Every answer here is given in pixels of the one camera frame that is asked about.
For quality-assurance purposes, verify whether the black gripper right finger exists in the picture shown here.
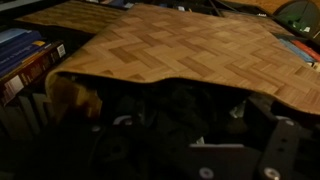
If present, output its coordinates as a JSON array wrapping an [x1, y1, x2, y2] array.
[[256, 118, 301, 180]]

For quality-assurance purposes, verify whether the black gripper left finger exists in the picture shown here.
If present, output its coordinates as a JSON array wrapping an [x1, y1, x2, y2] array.
[[89, 114, 144, 174]]

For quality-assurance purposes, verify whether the woven bamboo basket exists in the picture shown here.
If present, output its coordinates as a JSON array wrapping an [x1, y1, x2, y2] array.
[[44, 3, 320, 148]]

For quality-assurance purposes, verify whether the black cube shelf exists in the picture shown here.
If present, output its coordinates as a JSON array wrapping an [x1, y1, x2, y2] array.
[[0, 0, 320, 180]]

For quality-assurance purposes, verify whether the light grey sock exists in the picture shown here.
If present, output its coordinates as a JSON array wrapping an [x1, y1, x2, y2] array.
[[229, 99, 248, 120]]

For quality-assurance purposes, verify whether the blue spine book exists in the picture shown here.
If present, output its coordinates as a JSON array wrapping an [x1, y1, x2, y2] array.
[[279, 37, 315, 65]]

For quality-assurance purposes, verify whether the red spine book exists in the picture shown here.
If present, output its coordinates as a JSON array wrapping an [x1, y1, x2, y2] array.
[[291, 39, 320, 64]]

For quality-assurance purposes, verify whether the brown spine book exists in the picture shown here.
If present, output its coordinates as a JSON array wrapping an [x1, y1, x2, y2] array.
[[0, 41, 67, 105]]

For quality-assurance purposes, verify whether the dark round floor object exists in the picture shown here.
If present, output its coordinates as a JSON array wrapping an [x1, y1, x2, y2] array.
[[273, 0, 320, 38]]

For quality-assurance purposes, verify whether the blue book yellow label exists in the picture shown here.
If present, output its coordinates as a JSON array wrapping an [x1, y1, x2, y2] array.
[[0, 31, 48, 69]]

